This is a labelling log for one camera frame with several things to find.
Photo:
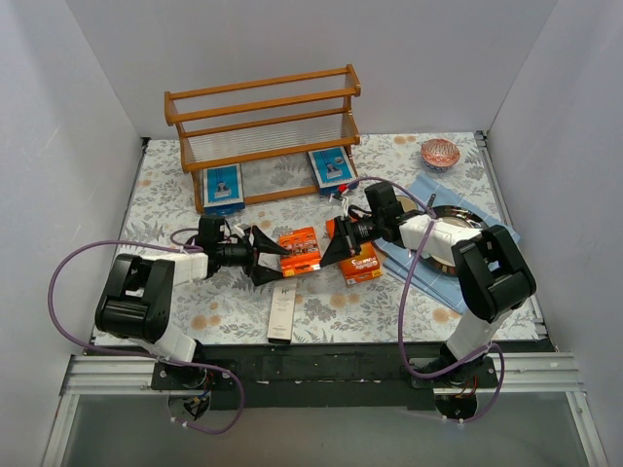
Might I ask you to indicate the floral table mat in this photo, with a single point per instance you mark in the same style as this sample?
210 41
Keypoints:
228 308

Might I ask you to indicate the blue Harry's razor box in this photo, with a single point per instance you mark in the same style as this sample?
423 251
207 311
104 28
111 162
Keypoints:
222 191
331 168

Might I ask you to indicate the blue checked cloth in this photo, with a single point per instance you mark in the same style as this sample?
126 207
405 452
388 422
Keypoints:
436 284

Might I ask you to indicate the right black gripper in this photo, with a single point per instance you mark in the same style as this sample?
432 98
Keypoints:
347 235

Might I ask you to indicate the black rimmed plate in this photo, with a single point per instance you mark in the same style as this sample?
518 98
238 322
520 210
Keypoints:
450 225

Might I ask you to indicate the orange Gillette Fusion5 box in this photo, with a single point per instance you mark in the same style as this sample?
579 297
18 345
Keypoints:
362 266

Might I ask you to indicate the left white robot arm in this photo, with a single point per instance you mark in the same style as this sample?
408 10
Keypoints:
136 301

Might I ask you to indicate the aluminium rail frame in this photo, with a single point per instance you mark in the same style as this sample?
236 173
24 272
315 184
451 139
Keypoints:
353 404

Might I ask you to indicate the orange razor pack with pictures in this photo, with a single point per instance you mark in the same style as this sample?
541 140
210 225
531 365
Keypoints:
303 252

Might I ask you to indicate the wooden three-tier shelf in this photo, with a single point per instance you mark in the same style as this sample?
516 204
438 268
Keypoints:
263 120

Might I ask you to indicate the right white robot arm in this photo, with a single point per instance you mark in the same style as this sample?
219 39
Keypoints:
493 276

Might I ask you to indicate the red patterned bowl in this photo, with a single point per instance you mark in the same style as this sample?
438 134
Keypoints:
439 154

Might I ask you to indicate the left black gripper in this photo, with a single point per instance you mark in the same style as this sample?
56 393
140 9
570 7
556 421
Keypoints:
251 254

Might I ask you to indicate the tall beige slim box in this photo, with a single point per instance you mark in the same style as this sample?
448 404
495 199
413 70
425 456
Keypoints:
282 311

